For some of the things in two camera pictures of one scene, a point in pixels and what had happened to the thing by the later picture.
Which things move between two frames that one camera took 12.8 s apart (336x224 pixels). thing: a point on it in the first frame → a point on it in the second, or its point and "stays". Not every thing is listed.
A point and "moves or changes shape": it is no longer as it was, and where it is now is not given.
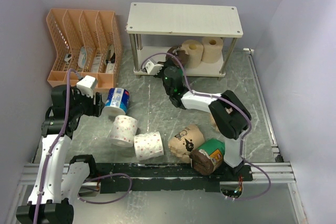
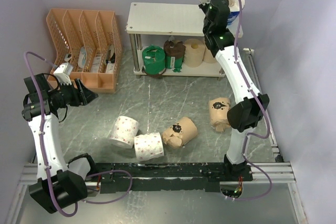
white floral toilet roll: (124, 129) stays
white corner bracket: (248, 51) stays
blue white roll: (118, 98) → (234, 18)
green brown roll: (182, 55) moves or changes shape
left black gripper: (94, 109) → (83, 95)
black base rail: (123, 178) stays
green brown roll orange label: (207, 158) → (153, 58)
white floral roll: (148, 145) stays
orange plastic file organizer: (87, 42) stays
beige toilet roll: (195, 49) stays
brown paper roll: (186, 140) → (180, 133)
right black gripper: (166, 63) → (203, 7)
